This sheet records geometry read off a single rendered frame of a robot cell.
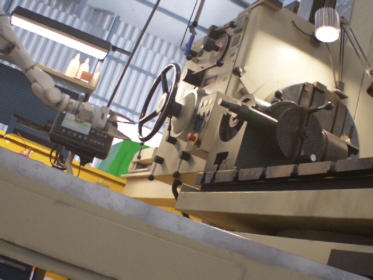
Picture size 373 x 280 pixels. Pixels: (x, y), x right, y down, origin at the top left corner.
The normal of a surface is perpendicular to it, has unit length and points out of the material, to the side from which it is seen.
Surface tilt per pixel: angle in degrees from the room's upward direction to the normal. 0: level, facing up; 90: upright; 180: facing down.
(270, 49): 90
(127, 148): 84
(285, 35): 90
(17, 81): 90
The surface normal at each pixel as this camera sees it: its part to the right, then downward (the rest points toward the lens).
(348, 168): -0.87, -0.36
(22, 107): 0.35, -0.10
